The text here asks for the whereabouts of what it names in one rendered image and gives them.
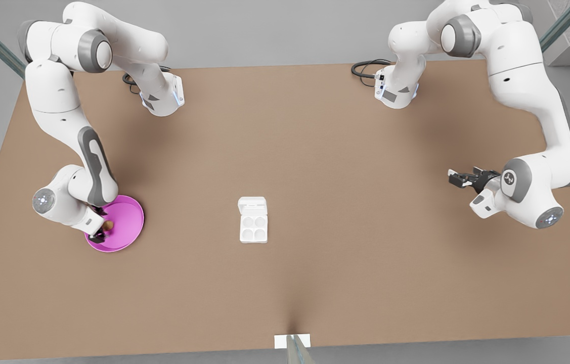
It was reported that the pink round plate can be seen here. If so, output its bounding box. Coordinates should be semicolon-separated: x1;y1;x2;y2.
85;195;145;253

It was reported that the white egg box base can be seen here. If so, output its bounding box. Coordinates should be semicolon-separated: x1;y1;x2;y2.
239;214;269;244

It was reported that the white post foot plate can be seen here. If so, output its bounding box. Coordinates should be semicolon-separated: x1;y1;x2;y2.
274;334;312;350

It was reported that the black cable loop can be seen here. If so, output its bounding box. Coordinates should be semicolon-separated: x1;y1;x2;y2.
122;65;172;95
351;59;393;87

